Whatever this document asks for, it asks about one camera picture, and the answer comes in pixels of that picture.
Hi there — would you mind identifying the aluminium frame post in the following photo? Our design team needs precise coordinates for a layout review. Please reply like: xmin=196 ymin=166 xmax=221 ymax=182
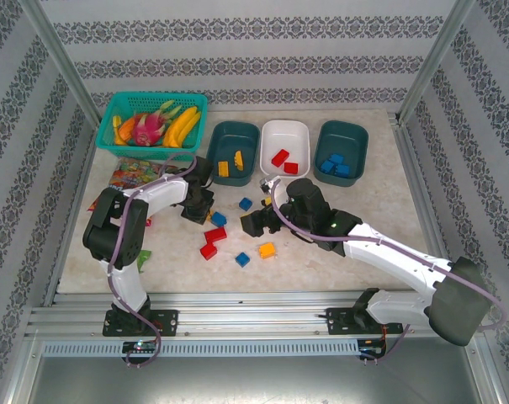
xmin=393 ymin=0 xmax=477 ymax=125
xmin=17 ymin=0 xmax=103 ymax=125

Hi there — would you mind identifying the pink toy dragon fruit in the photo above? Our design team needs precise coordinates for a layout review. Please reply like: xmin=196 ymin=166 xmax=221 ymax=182
xmin=130 ymin=99 xmax=183 ymax=146

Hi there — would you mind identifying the orange toy fruit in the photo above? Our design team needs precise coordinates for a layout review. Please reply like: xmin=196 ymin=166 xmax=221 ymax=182
xmin=114 ymin=115 xmax=137 ymax=146

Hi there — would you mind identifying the slotted metal strip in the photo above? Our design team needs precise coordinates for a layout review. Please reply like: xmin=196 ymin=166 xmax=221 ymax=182
xmin=40 ymin=339 xmax=361 ymax=359

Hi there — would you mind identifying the yellow toy banana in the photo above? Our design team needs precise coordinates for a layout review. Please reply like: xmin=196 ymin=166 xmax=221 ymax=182
xmin=162 ymin=105 xmax=199 ymax=148
xmin=176 ymin=111 xmax=203 ymax=146

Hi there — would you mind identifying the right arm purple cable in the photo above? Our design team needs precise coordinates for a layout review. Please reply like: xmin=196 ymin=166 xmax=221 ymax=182
xmin=272 ymin=178 xmax=509 ymax=365

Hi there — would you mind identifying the white plastic container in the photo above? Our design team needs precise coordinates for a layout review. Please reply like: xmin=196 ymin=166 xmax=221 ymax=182
xmin=260 ymin=120 xmax=310 ymax=179

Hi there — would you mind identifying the dark teal plastic container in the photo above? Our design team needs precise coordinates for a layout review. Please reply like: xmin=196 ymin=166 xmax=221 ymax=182
xmin=313 ymin=120 xmax=369 ymax=187
xmin=206 ymin=120 xmax=262 ymax=187

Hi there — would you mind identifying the small green snack packet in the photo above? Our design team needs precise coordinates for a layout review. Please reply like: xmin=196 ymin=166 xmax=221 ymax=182
xmin=136 ymin=249 xmax=153 ymax=274

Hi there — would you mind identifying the grey metal lower shelf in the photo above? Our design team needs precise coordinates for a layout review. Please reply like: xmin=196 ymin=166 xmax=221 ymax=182
xmin=9 ymin=336 xmax=503 ymax=404

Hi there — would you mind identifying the aluminium side rail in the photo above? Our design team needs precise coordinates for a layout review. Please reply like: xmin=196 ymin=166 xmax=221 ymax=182
xmin=389 ymin=109 xmax=457 ymax=270
xmin=41 ymin=120 xmax=106 ymax=308

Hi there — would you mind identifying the teal plastic mesh basket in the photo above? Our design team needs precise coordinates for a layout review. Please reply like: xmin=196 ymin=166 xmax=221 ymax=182
xmin=94 ymin=91 xmax=209 ymax=152

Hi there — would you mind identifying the colourful fruit candy bag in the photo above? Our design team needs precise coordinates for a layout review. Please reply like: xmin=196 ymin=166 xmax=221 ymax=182
xmin=87 ymin=158 xmax=179 ymax=226

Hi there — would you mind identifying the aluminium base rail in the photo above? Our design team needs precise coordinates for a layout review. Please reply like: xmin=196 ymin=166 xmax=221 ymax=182
xmin=24 ymin=290 xmax=489 ymax=340

